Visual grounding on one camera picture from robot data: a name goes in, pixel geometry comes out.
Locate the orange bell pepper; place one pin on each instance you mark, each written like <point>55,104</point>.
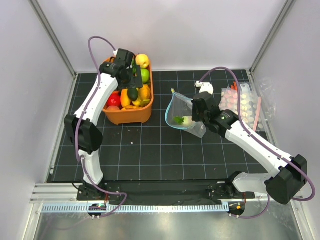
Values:
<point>144,92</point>

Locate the bag of pink sliced food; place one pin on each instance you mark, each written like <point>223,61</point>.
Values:
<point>248,104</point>

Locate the red tomato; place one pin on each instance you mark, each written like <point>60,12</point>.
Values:
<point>114,100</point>

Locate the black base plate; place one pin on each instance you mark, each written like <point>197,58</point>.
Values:
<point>176,192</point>

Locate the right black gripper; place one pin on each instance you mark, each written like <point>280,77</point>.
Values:
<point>194,117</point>

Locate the yellow mango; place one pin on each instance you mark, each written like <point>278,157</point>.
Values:
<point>124,98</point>

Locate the white radish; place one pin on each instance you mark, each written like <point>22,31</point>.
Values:
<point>185,121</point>

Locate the orange plastic bin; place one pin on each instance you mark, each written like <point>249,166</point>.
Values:
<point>138,111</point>

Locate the green apple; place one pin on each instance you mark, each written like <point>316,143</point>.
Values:
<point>145,75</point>

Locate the clear blue zip bag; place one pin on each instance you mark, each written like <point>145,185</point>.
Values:
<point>181,105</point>

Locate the dark green avocado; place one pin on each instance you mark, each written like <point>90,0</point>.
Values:
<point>133,94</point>

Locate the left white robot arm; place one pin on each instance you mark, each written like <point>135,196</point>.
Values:
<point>118,73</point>

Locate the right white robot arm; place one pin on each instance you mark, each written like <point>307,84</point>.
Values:
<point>285,176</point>

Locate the black grid mat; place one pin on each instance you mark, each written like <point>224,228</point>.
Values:
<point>155,151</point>

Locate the slotted cable duct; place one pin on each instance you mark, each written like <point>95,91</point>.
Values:
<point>98,208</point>

